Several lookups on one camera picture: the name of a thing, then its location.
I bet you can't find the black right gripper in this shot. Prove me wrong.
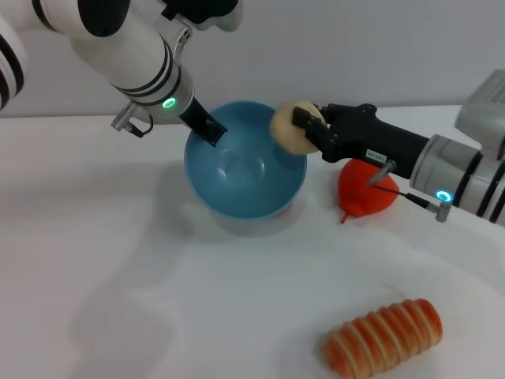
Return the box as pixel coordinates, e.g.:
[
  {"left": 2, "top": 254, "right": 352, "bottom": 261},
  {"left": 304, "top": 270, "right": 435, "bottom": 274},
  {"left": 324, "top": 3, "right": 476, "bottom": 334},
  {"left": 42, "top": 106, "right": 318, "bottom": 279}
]
[{"left": 291, "top": 103, "right": 430, "bottom": 178}]

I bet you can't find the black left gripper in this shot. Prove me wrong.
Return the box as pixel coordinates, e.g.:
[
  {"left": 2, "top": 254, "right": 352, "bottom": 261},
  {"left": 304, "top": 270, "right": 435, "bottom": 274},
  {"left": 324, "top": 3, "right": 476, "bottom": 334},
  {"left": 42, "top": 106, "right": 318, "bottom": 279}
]
[{"left": 178, "top": 98, "right": 230, "bottom": 148}]

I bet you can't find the beige egg yolk pastry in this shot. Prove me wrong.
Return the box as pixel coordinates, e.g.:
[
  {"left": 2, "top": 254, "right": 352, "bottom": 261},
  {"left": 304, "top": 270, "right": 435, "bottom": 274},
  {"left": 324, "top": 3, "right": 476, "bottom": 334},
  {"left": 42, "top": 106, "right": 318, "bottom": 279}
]
[{"left": 268, "top": 100, "right": 331, "bottom": 155}]

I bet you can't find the blue plastic bowl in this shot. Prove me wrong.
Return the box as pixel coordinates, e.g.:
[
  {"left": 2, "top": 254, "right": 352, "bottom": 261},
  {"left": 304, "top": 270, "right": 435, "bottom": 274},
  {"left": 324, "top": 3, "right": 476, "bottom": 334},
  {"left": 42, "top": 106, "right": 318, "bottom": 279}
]
[{"left": 183, "top": 100, "right": 309, "bottom": 221}]

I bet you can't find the orange pear toy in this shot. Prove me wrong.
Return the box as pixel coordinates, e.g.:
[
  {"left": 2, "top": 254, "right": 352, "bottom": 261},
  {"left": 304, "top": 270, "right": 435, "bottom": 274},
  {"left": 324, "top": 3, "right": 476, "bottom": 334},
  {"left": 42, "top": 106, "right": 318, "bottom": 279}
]
[{"left": 337, "top": 157, "right": 400, "bottom": 224}]

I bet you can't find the pink peach bun toy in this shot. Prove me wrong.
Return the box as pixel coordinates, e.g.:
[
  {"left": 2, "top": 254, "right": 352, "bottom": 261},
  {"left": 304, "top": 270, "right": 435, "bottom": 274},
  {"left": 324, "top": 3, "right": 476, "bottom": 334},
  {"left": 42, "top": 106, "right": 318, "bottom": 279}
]
[{"left": 275, "top": 197, "right": 296, "bottom": 217}]

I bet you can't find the striped orange bread roll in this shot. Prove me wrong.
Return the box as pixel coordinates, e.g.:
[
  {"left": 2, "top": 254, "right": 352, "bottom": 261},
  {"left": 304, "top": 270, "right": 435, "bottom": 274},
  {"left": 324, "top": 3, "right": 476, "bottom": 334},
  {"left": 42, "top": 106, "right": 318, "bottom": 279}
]
[{"left": 322, "top": 298, "right": 444, "bottom": 377}]

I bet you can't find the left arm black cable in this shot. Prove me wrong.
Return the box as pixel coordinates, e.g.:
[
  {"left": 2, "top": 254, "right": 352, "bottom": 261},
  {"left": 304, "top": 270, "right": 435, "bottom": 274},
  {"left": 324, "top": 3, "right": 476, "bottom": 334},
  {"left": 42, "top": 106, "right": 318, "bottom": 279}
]
[{"left": 110, "top": 99, "right": 155, "bottom": 139}]

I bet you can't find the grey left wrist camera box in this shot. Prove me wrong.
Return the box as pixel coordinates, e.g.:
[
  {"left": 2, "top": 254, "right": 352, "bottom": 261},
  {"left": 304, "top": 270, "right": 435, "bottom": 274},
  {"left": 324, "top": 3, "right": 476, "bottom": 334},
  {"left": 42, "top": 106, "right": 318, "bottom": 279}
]
[{"left": 159, "top": 0, "right": 245, "bottom": 33}]

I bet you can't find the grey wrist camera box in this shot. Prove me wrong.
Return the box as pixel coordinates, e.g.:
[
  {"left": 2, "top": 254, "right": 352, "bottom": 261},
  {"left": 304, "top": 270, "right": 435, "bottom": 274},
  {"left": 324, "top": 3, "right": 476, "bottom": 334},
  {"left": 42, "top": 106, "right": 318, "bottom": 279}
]
[
  {"left": 454, "top": 69, "right": 505, "bottom": 159},
  {"left": 159, "top": 0, "right": 245, "bottom": 33}
]

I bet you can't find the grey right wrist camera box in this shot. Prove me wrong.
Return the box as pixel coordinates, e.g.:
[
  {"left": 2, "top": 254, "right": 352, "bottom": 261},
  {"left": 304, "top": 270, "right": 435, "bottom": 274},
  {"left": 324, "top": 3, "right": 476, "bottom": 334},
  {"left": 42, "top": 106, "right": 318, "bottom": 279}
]
[{"left": 454, "top": 69, "right": 505, "bottom": 159}]

